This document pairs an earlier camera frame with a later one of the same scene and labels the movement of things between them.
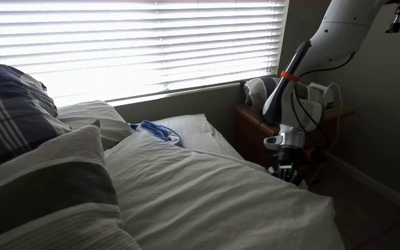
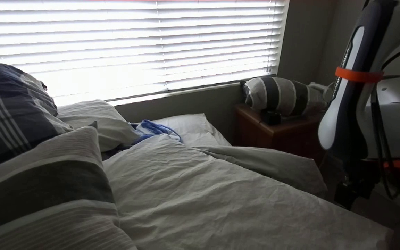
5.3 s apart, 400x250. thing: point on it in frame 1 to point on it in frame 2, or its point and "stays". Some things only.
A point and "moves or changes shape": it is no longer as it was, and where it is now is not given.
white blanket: [178, 194] moves or changes shape
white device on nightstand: [318, 92] stays
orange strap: [289, 76] to [363, 76]
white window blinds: [89, 51] stays
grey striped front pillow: [58, 197] stays
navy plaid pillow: [14, 111] stays
